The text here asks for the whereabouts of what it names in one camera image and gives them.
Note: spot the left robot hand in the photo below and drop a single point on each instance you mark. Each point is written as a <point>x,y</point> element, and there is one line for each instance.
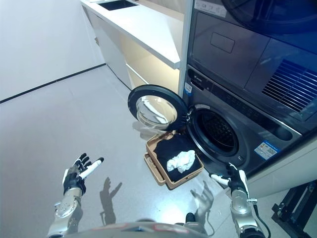
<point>73,179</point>

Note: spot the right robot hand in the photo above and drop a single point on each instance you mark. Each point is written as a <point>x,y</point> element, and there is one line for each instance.
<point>237,181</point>

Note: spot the white garment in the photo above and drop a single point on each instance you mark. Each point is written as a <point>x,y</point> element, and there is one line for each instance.
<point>182,161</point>

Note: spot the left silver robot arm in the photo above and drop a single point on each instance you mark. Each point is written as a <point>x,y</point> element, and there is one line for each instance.
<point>65,208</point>

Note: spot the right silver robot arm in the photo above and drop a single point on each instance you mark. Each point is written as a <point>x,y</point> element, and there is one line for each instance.
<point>241,208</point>

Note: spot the dark grey washing machine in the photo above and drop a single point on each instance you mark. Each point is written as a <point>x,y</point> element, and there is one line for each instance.
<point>247,119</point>

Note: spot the tan woven laundry basket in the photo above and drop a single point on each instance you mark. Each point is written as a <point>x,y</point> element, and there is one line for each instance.
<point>154,168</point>

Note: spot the round washing machine door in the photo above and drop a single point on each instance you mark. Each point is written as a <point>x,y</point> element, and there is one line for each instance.
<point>138,96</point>

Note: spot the blue energy label sticker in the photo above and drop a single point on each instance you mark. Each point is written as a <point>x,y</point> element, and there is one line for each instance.
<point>267,149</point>

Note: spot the white plinth panel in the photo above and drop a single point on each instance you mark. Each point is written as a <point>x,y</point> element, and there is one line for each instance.
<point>284,163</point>

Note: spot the right black robot foot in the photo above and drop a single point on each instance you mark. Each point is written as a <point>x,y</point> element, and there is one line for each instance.
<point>190,217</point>

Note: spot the black garment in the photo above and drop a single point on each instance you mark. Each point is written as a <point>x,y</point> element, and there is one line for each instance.
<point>168,148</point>

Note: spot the silver robot torso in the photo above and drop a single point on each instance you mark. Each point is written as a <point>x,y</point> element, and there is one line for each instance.
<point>138,229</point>

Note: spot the black baseboard strip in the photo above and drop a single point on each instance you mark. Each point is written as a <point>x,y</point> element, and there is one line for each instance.
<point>49,83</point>

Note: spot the small blue sticker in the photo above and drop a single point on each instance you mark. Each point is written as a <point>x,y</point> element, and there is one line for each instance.
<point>189,89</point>

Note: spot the dark grey dryer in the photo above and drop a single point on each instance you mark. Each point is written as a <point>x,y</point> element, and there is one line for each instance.
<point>223,42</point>

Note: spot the white counter cabinet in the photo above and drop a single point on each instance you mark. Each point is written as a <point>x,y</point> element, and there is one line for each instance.
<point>138,24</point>

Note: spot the black sink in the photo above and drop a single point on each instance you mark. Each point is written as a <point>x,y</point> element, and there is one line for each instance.
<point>116,4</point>

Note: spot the black metal frame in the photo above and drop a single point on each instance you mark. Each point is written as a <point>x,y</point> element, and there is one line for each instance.
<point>297,205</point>

